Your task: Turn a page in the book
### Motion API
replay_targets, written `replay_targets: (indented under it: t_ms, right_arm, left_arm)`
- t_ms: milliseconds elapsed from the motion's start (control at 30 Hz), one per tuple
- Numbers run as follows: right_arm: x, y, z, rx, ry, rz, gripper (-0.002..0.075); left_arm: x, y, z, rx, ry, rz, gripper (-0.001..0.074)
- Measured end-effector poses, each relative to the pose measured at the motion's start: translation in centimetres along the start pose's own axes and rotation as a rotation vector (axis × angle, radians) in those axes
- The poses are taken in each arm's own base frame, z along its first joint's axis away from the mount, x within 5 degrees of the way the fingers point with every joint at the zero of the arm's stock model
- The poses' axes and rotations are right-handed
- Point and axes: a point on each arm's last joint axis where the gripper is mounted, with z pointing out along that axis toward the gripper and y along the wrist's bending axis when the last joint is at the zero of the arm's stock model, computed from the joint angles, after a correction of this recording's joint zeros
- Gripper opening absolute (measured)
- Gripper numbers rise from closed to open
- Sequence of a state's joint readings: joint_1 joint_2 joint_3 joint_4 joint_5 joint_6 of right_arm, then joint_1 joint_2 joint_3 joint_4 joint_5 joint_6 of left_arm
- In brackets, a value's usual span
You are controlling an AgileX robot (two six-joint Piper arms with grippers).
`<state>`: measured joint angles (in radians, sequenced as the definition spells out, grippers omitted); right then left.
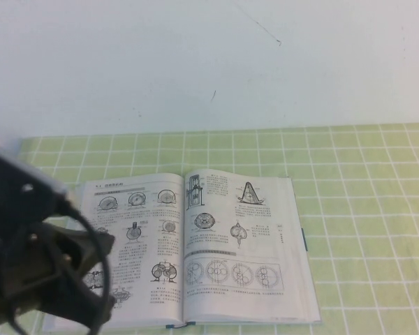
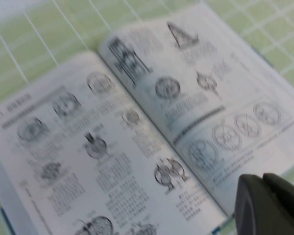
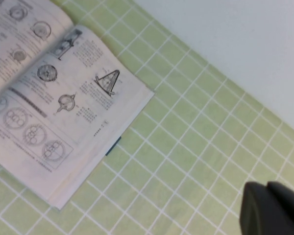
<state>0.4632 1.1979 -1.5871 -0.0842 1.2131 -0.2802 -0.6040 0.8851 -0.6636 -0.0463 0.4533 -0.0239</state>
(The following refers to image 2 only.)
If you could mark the illustrated technical book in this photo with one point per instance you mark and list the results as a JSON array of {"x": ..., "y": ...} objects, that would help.
[{"x": 137, "y": 137}]

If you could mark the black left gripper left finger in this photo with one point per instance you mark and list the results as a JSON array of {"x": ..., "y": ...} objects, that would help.
[{"x": 254, "y": 213}]

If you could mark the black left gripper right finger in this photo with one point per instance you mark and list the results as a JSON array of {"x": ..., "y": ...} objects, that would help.
[{"x": 289, "y": 195}]

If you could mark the green white checkered tablecloth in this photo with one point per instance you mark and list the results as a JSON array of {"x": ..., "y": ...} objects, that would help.
[{"x": 39, "y": 36}]

